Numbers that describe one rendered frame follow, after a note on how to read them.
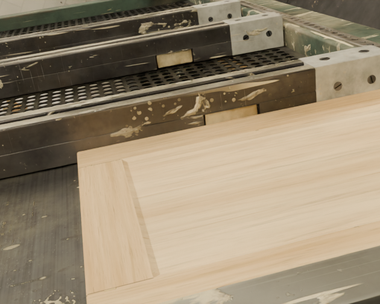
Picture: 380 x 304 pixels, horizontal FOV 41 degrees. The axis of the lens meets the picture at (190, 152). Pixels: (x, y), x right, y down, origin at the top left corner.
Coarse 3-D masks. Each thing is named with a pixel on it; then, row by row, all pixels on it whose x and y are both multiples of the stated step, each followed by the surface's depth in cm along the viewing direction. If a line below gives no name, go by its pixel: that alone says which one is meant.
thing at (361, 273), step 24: (312, 264) 38; (336, 264) 38; (360, 264) 38; (216, 288) 37; (240, 288) 37; (264, 288) 36; (288, 288) 36; (312, 288) 36; (336, 288) 36; (360, 288) 35
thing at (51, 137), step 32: (288, 64) 77; (320, 64) 75; (352, 64) 75; (128, 96) 73; (160, 96) 71; (192, 96) 71; (224, 96) 72; (256, 96) 73; (288, 96) 74; (320, 96) 76; (0, 128) 67; (32, 128) 68; (64, 128) 69; (96, 128) 70; (128, 128) 71; (160, 128) 72; (0, 160) 68; (32, 160) 69; (64, 160) 70
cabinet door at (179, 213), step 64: (192, 128) 72; (256, 128) 69; (320, 128) 67; (128, 192) 57; (192, 192) 56; (256, 192) 54; (320, 192) 52; (128, 256) 46; (192, 256) 45; (256, 256) 43; (320, 256) 42
